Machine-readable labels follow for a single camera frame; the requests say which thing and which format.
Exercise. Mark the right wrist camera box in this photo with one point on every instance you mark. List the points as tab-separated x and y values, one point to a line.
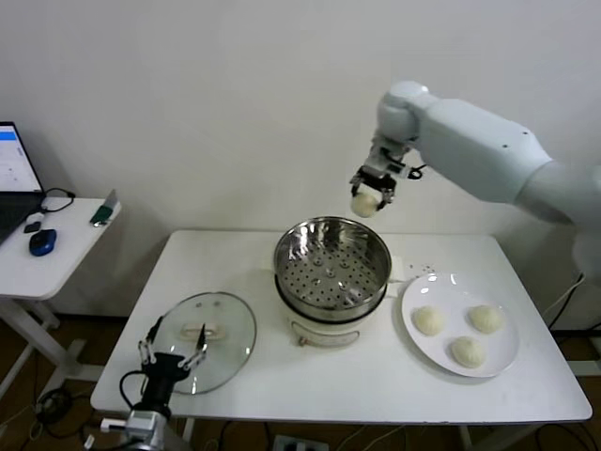
380	152

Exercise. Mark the cream electric cooker base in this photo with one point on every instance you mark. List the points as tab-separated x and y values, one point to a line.
324	334

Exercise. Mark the floor power strip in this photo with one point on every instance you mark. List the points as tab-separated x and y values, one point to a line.
300	444

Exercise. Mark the white round plate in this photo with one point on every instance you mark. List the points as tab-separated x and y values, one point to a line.
422	291

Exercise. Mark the white side table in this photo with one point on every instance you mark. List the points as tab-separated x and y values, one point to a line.
28	329

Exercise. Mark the small black flat gadget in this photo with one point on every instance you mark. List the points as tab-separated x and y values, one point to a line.
33	228

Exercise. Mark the blue computer mouse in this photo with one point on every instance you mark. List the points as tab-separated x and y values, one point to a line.
42	242

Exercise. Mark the stainless steel steamer basket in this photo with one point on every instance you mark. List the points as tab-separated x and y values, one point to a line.
328	286

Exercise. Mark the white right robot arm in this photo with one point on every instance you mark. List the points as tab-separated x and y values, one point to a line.
469	145

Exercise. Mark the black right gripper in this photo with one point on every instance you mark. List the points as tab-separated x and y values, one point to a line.
375	178

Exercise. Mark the open black laptop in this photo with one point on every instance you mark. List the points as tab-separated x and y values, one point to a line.
14	164

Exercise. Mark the small white adapter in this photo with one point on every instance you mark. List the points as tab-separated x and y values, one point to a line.
36	218

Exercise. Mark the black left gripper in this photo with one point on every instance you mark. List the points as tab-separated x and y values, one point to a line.
164	368

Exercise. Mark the round glass lid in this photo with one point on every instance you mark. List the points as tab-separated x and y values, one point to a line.
235	329

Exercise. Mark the white steamed baozi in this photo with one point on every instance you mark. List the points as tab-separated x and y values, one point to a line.
466	352
486	319
429	321
366	206

